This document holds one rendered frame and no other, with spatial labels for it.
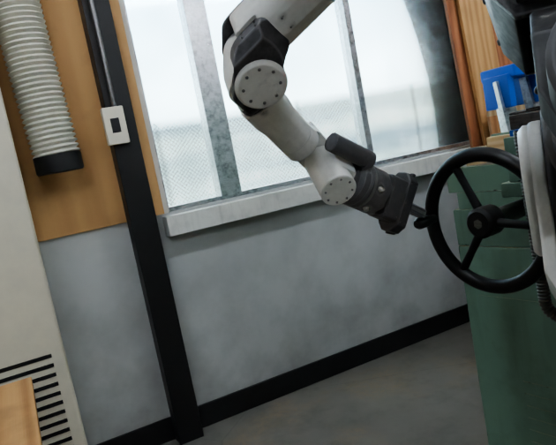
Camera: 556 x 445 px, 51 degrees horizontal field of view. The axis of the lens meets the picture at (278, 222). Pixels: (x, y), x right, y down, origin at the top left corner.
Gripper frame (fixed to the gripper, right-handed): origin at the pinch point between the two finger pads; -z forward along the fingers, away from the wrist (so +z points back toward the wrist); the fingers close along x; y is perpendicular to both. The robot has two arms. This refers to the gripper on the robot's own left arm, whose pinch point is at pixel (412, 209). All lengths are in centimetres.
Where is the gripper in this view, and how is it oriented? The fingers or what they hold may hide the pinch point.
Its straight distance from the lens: 120.7
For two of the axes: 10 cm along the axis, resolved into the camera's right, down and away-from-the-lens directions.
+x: 3.0, -9.5, 0.7
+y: -5.3, -1.0, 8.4
